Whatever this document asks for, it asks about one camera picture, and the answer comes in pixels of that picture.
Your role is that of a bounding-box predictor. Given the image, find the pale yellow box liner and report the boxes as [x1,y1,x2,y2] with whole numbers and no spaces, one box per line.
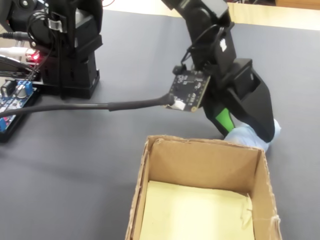
[138,180,256,240]

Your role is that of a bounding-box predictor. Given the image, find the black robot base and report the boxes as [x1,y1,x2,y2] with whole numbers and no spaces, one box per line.
[0,0,104,99]

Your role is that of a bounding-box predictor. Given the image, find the black camera circuit board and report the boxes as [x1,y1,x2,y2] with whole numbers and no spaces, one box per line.
[169,65,211,113]

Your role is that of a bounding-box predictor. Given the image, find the black power plug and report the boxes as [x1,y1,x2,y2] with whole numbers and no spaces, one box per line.
[0,31,31,41]

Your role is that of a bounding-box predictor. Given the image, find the dark grey table mat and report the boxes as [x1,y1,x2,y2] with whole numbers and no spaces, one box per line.
[0,9,320,240]

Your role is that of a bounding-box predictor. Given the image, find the thin black wire bundle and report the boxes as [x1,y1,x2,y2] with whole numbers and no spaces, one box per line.
[26,12,66,101]

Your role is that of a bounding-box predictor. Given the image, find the blue controller circuit board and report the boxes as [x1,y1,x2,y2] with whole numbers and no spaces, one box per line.
[0,78,35,133]

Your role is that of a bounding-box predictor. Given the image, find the glossy black curved cable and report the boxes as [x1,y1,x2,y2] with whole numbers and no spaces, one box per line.
[0,56,38,77]

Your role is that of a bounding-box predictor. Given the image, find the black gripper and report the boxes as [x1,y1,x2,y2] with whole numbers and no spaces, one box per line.
[202,23,276,143]

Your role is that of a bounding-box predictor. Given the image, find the brown cardboard box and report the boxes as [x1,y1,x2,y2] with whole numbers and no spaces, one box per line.
[124,134,283,240]

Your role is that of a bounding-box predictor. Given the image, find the clear plastic cable clip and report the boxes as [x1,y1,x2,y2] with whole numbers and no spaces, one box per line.
[47,17,64,32]

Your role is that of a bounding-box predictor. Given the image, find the white cable plug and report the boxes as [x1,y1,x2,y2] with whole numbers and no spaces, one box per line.
[0,46,31,57]

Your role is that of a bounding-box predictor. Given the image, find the thick black camera cable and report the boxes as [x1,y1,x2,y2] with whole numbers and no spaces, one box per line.
[0,94,176,119]

